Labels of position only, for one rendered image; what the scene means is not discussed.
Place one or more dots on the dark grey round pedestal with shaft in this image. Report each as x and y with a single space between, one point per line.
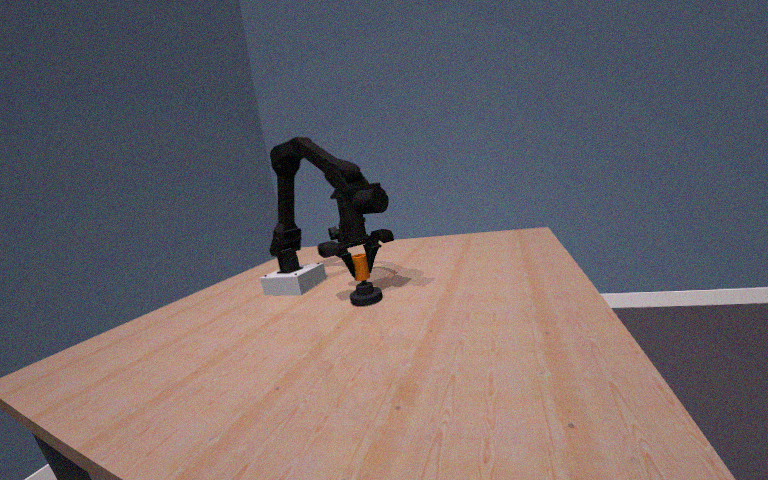
365 295

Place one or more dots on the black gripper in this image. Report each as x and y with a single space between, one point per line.
353 229

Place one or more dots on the orange cylindrical knob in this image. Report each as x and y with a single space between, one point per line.
361 267

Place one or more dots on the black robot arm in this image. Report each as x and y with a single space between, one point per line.
354 194

